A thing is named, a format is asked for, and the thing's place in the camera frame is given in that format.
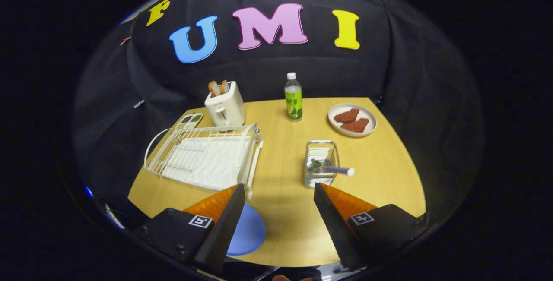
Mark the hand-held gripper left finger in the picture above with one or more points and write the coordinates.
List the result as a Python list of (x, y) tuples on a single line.
[(224, 229)]

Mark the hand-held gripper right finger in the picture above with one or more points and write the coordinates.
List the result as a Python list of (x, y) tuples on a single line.
[(332, 225)]

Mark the blue plate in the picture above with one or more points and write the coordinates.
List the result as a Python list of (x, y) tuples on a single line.
[(249, 233)]

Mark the beige plate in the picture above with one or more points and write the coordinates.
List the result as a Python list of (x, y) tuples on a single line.
[(335, 121)]

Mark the white sectioned condiment dish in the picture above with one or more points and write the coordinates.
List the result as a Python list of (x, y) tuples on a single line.
[(189, 120)]

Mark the red meat slice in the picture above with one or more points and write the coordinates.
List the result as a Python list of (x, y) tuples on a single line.
[(355, 125), (347, 115)]

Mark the white toaster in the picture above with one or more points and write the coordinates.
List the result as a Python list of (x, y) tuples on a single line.
[(227, 110)]

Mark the green label water bottle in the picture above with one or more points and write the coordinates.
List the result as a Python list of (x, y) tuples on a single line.
[(293, 102)]

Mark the toast slice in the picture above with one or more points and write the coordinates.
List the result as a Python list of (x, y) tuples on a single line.
[(214, 88), (224, 86)]

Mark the white clothes peg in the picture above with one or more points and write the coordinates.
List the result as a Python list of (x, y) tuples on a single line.
[(139, 103)]

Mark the pink clothes peg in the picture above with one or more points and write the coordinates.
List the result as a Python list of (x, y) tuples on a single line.
[(125, 40)]

